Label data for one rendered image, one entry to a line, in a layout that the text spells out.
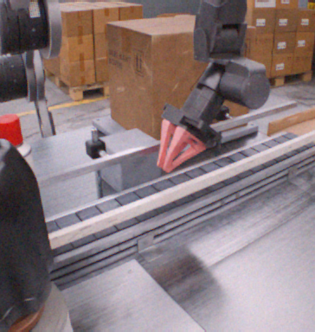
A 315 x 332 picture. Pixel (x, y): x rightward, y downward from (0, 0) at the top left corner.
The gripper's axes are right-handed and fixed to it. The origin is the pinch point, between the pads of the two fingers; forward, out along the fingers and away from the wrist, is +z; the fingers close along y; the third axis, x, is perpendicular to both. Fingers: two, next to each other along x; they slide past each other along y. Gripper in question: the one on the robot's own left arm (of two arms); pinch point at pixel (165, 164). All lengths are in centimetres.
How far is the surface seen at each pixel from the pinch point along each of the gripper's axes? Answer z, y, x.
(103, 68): -36, -293, 144
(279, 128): -24, -13, 43
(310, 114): -35, -13, 54
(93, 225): 12.6, 4.7, -10.4
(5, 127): 5.7, 1.8, -28.4
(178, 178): 1.1, -2.8, 7.7
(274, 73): -136, -210, 276
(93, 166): 6.2, -3.2, -10.3
